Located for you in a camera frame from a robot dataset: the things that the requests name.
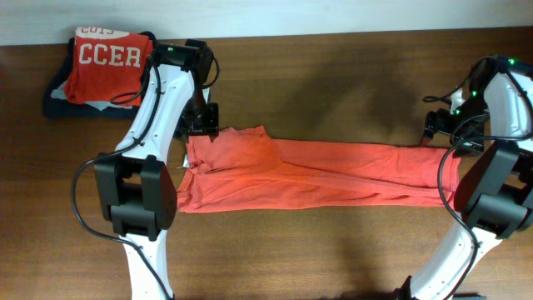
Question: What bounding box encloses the red McKinney Boyd t-shirt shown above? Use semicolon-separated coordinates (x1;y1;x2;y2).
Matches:
177;126;461;213

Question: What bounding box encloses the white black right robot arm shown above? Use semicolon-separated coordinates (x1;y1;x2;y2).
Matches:
391;55;532;299

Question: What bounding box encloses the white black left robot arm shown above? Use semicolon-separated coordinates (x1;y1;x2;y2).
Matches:
94;39;220;299

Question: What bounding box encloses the folded red soccer shirt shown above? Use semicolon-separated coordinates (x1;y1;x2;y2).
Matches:
63;27;153;108

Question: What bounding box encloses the folded light blue shirt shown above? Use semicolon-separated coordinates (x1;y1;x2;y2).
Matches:
50;82;131;111

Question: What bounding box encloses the folded navy blue shirt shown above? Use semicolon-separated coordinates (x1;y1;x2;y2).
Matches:
42;31;157;119

